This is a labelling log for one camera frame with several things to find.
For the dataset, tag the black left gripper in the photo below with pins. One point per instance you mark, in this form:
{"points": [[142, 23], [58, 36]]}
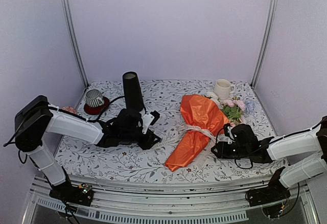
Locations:
{"points": [[149, 142]]}

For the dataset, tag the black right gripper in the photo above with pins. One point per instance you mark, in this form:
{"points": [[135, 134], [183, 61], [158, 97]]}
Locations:
{"points": [[222, 150]]}

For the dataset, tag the cream printed ribbon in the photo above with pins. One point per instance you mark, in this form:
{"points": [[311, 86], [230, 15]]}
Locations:
{"points": [[193, 147]]}

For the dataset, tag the artificial flower bouquet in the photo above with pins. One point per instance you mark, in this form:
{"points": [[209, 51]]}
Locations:
{"points": [[235, 109]]}

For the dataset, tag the orange wrapping paper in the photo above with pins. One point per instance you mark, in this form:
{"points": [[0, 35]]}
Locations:
{"points": [[204, 120]]}

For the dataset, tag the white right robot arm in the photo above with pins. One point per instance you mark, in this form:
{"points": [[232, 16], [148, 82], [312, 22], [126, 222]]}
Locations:
{"points": [[312, 140]]}

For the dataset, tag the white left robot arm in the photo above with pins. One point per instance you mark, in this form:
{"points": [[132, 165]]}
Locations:
{"points": [[39, 117]]}

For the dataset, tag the tall black vase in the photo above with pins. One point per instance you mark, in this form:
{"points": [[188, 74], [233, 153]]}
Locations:
{"points": [[132, 91]]}

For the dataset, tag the cream ceramic mug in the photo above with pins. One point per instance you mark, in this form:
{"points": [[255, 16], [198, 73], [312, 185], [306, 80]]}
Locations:
{"points": [[223, 89]]}

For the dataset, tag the floral patterned tablecloth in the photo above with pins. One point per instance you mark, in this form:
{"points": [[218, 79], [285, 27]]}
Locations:
{"points": [[132, 164]]}

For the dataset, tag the striped black white cup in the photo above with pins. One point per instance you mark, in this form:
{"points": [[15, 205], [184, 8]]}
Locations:
{"points": [[94, 98]]}

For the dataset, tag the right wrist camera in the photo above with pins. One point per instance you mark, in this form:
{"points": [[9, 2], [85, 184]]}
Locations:
{"points": [[227, 132]]}

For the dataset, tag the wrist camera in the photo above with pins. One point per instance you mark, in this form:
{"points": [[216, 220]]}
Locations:
{"points": [[227, 132], [149, 119]]}

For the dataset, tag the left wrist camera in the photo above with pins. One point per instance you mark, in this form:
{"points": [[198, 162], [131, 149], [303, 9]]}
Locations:
{"points": [[149, 119]]}

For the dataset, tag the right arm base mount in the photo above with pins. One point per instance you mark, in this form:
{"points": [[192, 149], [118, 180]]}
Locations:
{"points": [[273, 192]]}

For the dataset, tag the aluminium front rail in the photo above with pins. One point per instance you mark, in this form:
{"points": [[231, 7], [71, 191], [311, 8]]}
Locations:
{"points": [[128, 202]]}

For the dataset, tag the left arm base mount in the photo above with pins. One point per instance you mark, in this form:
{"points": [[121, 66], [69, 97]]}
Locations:
{"points": [[67, 193]]}

